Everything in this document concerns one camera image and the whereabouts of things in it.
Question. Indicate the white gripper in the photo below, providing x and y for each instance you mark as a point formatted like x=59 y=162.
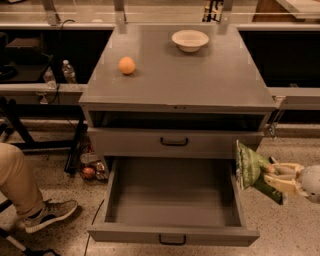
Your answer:
x=311 y=182

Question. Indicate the green jalapeno chip bag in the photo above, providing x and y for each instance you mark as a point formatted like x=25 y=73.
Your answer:
x=251 y=168

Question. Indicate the grey drawer cabinet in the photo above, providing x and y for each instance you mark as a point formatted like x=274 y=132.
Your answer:
x=217 y=88

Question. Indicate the open grey bottom drawer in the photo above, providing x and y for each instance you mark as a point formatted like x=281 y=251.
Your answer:
x=173 y=202

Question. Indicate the closed grey upper drawer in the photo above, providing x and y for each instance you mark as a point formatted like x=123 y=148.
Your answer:
x=170 y=143

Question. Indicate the white ceramic bowl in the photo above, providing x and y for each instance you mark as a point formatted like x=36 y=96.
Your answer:
x=190 y=40

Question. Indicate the orange fruit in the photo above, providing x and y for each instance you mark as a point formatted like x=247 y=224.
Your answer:
x=126 y=65

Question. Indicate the snack packets on floor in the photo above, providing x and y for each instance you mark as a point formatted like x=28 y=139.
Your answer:
x=89 y=158

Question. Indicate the red apple on floor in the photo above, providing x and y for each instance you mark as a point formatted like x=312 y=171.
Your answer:
x=88 y=173

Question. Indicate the grey sneaker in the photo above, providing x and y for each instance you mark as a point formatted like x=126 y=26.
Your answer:
x=49 y=214

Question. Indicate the clear water bottle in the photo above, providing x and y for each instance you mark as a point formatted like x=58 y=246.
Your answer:
x=49 y=79
x=68 y=72

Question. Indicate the person's leg beige trousers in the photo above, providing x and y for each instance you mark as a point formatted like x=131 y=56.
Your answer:
x=17 y=182

